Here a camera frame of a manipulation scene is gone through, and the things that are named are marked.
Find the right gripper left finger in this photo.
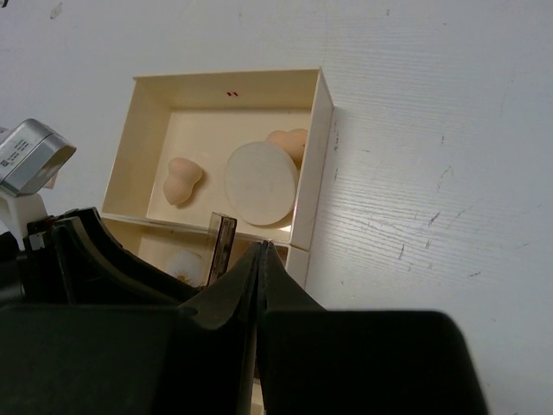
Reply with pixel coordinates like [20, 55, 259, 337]
[1, 244, 259, 414]

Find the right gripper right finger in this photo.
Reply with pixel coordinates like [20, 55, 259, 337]
[257, 242, 488, 414]

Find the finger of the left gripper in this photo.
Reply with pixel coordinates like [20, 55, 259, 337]
[54, 207, 200, 305]

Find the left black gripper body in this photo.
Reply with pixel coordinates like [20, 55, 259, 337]
[1, 209, 86, 305]

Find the beige makeup sponge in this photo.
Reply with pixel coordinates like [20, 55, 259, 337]
[265, 129, 308, 169]
[162, 157, 203, 206]

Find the brown long eyeshadow palette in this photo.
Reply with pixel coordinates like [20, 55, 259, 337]
[207, 213, 238, 285]

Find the round white powder puff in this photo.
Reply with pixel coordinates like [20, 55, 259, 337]
[224, 142, 299, 227]

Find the cream divided organizer box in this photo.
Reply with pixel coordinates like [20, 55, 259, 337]
[102, 68, 334, 295]

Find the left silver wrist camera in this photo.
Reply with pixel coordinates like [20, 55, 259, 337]
[1, 118, 76, 197]

